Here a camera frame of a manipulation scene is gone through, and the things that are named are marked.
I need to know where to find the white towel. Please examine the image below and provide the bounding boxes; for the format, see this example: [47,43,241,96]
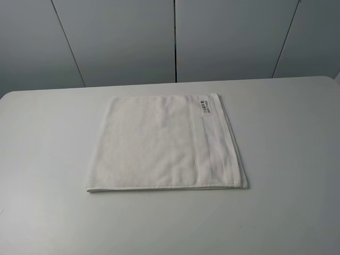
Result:
[86,93,248,193]

